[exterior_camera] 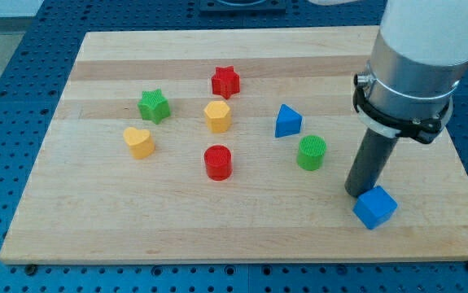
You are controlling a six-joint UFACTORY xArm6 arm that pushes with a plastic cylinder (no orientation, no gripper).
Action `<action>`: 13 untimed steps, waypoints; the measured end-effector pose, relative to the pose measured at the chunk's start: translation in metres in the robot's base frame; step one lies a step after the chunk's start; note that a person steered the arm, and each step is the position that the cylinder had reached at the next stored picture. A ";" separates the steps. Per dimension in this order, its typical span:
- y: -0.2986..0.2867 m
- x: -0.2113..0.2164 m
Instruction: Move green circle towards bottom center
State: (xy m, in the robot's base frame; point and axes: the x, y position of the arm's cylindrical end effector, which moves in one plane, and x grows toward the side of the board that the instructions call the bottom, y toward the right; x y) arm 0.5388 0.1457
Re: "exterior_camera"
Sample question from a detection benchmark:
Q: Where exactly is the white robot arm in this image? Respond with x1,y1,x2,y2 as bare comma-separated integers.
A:
353,0,468,144

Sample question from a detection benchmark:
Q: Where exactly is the wooden board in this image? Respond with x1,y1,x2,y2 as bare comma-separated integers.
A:
0,26,468,265

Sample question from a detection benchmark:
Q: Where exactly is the red cylinder block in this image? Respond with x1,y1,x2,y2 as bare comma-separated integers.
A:
203,145,233,181

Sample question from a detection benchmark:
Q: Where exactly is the yellow hexagon block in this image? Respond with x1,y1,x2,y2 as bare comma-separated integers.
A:
203,101,232,133

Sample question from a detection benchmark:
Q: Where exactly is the blue triangle block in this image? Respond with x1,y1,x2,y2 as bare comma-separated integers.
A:
274,104,303,138

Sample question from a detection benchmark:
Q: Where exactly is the red star block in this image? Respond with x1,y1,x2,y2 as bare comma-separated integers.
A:
211,66,240,99

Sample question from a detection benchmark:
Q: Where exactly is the green cylinder block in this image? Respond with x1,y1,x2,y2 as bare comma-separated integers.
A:
296,135,327,171

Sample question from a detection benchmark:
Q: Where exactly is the green star block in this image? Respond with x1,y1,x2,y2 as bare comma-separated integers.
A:
138,89,171,125

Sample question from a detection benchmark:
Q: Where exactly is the yellow heart block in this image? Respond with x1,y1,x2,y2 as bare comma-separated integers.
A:
123,127,155,160

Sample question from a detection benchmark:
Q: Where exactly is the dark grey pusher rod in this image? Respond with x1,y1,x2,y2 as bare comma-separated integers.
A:
344,129,398,198

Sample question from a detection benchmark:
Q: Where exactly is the blue cube block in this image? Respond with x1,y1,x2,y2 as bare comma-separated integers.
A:
353,186,398,230

